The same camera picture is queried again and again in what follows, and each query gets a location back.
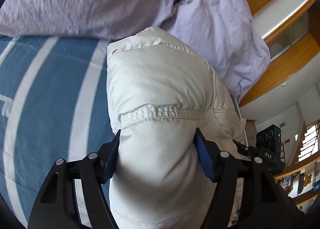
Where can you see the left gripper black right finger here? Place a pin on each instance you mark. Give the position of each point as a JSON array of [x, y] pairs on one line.
[[262, 205]]

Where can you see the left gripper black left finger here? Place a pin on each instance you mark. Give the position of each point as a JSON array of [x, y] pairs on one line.
[[56, 203]]

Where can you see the cream puffer jacket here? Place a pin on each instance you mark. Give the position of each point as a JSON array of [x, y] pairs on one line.
[[159, 92]]

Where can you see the blue white striped bedsheet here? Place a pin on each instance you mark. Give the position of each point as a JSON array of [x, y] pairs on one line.
[[53, 105]]

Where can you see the wooden headboard shelf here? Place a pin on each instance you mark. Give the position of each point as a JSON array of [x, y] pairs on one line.
[[286, 27]]

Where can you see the lavender crinkled duvet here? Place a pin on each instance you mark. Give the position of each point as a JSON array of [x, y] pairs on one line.
[[221, 31]]

